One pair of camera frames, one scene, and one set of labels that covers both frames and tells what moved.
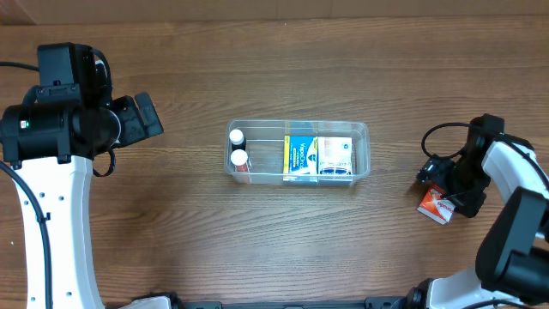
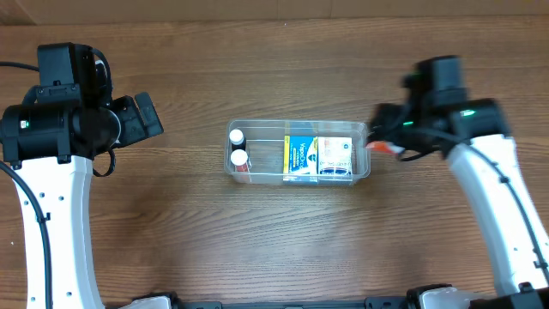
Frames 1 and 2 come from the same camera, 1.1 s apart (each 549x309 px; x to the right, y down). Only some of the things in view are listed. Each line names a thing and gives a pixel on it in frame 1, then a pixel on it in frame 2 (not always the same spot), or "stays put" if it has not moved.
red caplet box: (434, 205) → (384, 146)
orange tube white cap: (238, 158) stays put
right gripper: (449, 184) → (382, 127)
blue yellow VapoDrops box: (300, 154) stays put
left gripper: (140, 118) stays put
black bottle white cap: (238, 139) stays put
